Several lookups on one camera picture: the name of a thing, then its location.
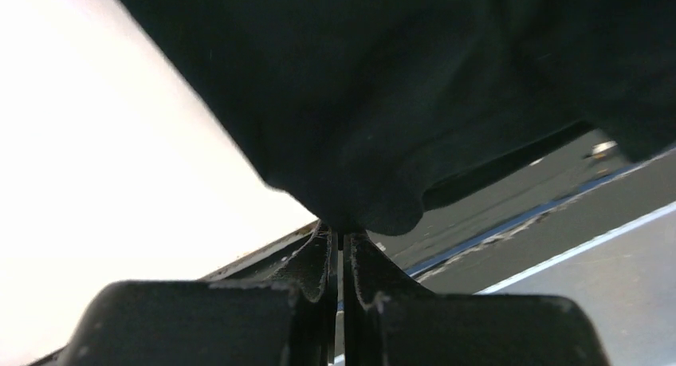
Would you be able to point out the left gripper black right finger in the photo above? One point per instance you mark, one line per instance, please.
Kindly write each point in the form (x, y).
(391, 319)

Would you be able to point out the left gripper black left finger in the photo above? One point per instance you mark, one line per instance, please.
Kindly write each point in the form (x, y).
(287, 318)

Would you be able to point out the black t shirt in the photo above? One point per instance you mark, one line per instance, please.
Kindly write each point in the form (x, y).
(372, 112)

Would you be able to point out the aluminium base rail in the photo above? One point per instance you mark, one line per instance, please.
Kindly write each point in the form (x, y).
(623, 272)

